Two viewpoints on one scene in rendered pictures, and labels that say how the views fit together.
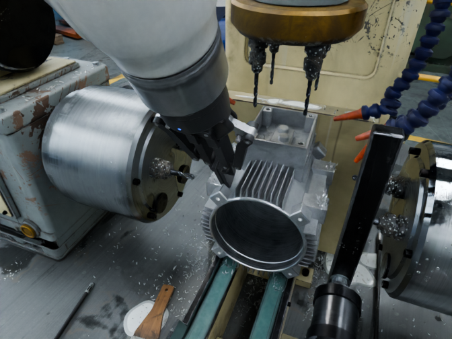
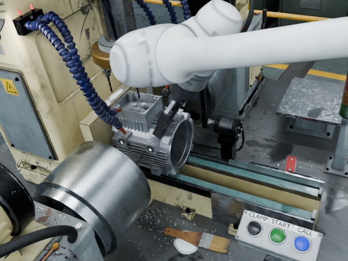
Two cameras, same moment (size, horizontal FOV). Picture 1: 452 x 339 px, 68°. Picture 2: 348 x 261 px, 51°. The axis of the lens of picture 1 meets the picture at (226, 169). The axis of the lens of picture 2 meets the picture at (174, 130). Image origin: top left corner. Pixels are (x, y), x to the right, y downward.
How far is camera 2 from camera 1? 0.90 m
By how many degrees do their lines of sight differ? 61
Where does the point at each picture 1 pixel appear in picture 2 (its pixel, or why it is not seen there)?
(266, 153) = (152, 113)
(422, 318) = (197, 131)
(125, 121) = (114, 158)
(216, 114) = not seen: hidden behind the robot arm
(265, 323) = (211, 163)
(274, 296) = (198, 159)
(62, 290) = not seen: outside the picture
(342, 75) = (99, 73)
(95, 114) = (99, 175)
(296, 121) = (125, 101)
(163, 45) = not seen: hidden behind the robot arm
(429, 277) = (216, 95)
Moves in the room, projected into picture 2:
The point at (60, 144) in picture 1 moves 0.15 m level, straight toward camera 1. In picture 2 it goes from (107, 208) to (168, 184)
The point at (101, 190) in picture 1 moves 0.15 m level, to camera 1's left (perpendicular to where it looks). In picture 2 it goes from (139, 201) to (126, 254)
